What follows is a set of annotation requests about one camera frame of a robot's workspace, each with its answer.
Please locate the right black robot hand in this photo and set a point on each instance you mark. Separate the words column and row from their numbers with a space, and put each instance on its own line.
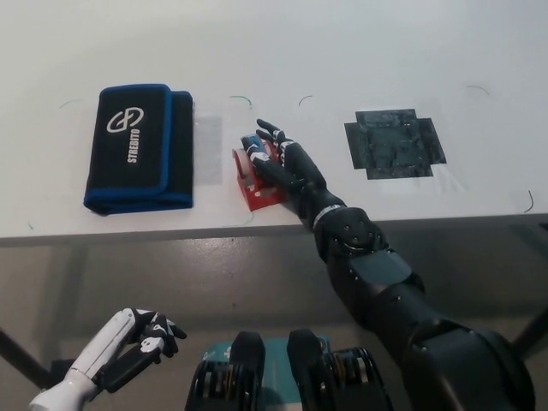
column 295, row 171

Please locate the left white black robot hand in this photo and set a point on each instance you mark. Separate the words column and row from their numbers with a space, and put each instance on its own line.
column 111, row 347

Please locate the red tape dispenser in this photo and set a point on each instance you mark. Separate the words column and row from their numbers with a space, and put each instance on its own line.
column 252, row 194

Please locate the black tape patch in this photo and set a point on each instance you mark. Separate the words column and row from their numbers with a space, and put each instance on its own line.
column 394, row 145

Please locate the black blue-trimmed Strebito notebook case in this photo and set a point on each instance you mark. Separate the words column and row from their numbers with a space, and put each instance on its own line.
column 137, row 162

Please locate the black ribbed robot body block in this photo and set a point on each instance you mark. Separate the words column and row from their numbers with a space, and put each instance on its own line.
column 338, row 377
column 235, row 372

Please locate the black table leg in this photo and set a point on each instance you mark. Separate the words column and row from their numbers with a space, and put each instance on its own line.
column 533, row 325

